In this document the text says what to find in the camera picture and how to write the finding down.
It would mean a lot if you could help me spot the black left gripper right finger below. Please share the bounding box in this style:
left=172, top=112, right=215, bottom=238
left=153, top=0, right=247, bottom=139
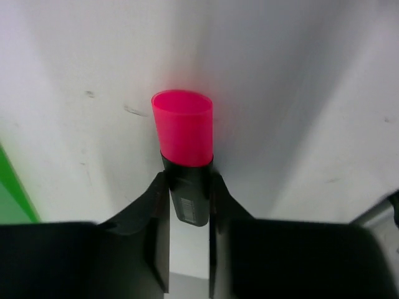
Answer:
left=209, top=173, right=398, bottom=298

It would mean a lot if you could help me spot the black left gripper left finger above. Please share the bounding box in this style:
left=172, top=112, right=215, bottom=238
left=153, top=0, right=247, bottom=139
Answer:
left=1, top=172, right=169, bottom=298

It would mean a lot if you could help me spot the pink capped black highlighter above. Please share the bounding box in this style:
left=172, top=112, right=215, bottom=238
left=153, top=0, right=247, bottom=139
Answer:
left=151, top=90, right=214, bottom=227

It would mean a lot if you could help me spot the green clip file folder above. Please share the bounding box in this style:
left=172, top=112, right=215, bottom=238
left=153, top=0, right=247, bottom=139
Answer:
left=1, top=146, right=40, bottom=225

